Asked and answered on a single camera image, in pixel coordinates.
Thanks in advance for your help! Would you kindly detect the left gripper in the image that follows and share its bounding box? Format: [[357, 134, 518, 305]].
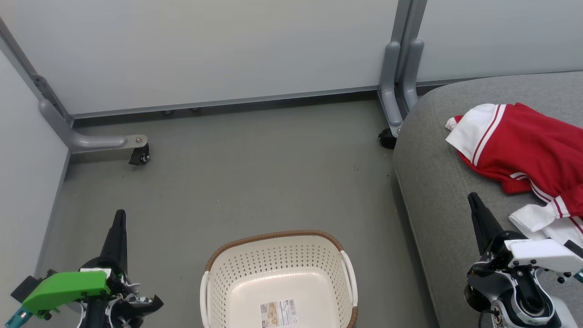
[[11, 209, 137, 319]]

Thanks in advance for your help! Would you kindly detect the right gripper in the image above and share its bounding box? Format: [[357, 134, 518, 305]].
[[467, 192, 583, 282]]

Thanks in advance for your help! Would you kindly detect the red and white garment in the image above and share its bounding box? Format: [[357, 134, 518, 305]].
[[445, 102, 583, 247]]

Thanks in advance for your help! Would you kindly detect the cream plastic laundry basket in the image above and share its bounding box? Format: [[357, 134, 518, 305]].
[[199, 230, 359, 328]]

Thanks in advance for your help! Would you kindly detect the paper basket label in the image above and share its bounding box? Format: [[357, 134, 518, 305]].
[[260, 298, 299, 328]]

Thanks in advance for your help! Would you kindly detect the grey fabric sofa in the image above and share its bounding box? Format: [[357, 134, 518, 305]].
[[393, 72, 583, 328]]

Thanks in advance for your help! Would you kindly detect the black caster wheel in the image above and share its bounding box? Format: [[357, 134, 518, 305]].
[[129, 143, 151, 166], [378, 128, 398, 150]]

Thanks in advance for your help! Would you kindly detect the long grey partition foot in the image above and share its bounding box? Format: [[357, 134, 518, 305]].
[[38, 99, 149, 154]]

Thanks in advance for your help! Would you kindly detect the wide white partition panel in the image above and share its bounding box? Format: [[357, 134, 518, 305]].
[[0, 0, 402, 121]]

